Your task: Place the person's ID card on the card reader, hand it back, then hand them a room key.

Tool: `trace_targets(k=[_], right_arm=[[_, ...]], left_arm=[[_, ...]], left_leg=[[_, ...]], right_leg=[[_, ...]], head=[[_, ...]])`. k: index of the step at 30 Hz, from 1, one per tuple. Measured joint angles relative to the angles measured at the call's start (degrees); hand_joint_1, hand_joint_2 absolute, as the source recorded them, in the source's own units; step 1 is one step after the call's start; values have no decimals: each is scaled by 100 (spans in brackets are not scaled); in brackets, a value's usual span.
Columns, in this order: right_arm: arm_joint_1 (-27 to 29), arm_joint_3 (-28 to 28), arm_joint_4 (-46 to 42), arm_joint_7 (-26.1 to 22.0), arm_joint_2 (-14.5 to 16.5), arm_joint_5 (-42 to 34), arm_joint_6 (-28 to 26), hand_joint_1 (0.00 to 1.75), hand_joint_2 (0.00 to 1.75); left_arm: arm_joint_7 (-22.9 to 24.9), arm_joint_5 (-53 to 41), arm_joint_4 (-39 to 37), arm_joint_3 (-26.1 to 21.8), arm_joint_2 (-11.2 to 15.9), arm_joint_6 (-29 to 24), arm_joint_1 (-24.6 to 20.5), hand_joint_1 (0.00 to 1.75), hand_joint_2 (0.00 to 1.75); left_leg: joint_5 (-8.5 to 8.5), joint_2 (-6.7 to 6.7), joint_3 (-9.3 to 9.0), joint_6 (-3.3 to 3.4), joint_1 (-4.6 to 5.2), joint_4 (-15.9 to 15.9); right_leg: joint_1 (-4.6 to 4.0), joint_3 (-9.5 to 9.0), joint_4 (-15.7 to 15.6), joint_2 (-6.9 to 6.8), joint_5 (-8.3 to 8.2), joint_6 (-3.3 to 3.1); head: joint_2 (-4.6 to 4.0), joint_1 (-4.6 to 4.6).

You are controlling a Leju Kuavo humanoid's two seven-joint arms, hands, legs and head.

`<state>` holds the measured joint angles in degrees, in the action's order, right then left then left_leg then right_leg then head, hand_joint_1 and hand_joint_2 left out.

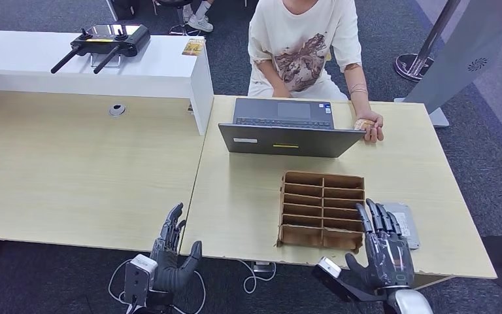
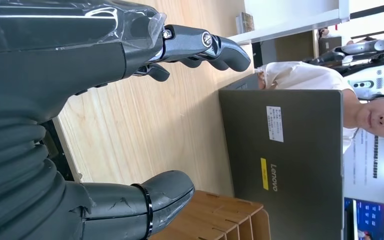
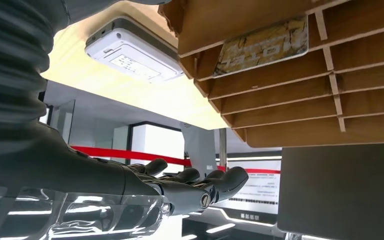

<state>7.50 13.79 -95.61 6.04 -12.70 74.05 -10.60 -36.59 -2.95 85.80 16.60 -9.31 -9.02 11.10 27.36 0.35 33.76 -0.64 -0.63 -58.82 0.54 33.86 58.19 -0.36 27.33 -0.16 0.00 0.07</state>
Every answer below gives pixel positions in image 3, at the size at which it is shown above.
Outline red barrier belt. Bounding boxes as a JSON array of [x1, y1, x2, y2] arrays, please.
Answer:
[[71, 145, 282, 175]]

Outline grey card reader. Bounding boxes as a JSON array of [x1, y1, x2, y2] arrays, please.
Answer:
[[84, 15, 185, 84]]

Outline metal stanchion post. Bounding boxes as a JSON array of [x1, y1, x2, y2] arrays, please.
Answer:
[[219, 128, 228, 171]]

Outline grey floor kiosk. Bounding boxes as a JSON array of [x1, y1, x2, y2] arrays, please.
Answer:
[[179, 121, 219, 181]]

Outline wooden card organizer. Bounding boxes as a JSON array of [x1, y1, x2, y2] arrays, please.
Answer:
[[157, 0, 384, 149]]

